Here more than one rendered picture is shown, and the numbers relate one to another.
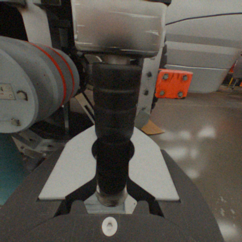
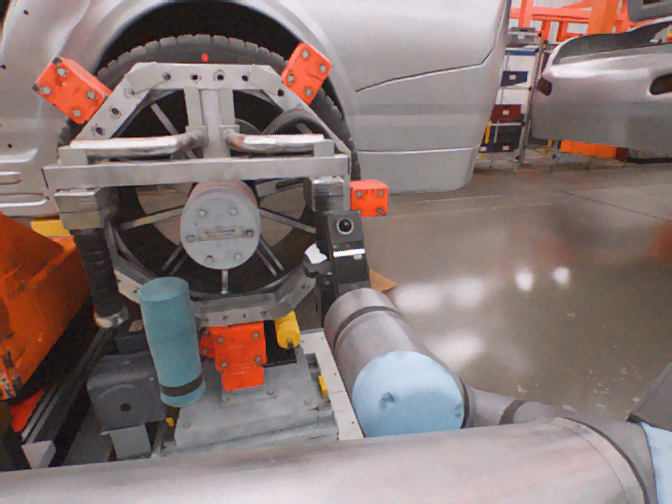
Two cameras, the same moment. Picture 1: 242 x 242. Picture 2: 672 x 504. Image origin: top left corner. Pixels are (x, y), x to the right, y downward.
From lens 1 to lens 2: 0.51 m
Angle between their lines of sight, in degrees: 11
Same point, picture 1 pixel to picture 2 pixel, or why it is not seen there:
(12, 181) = (192, 345)
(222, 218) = not seen: hidden behind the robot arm
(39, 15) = (221, 151)
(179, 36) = (380, 106)
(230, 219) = not seen: hidden behind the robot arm
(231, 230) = not seen: hidden behind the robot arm
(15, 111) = (240, 246)
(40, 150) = (201, 313)
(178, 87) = (376, 203)
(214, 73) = (452, 156)
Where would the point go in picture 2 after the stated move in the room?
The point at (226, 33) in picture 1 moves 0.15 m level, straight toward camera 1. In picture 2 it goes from (454, 95) to (447, 94)
